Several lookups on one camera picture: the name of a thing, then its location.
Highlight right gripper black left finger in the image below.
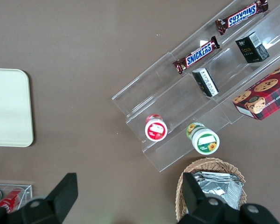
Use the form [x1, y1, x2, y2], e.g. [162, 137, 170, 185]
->
[0, 172, 79, 224]

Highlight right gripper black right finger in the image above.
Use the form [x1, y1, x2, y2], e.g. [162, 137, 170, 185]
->
[177, 172, 280, 224]

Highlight light wicker basket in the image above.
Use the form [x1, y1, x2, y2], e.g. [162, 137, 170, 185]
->
[175, 157, 248, 222]

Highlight cream plastic serving tray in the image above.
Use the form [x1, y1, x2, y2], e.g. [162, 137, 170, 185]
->
[0, 68, 34, 147]

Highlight silver foil packet stack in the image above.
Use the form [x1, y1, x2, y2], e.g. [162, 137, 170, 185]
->
[192, 171, 245, 210]

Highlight clear acrylic bottle rack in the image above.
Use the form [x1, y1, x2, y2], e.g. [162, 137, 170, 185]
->
[0, 183, 34, 214]

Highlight green lidded sunflower jar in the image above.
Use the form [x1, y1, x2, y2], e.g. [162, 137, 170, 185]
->
[186, 122, 220, 156]

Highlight red lidded small jar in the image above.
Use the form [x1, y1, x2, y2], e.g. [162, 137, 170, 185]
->
[144, 113, 168, 142]

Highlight clear acrylic stepped display stand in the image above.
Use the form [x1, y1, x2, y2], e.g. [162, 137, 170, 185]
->
[111, 0, 280, 173]

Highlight small black carton box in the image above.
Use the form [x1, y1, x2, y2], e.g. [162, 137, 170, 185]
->
[191, 67, 219, 98]
[234, 31, 270, 64]

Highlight red plaid cookie box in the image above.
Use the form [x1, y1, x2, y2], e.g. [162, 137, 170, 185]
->
[232, 59, 280, 121]

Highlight Snickers chocolate bar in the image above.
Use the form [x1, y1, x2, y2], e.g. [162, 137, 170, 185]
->
[215, 0, 269, 36]
[173, 35, 221, 75]

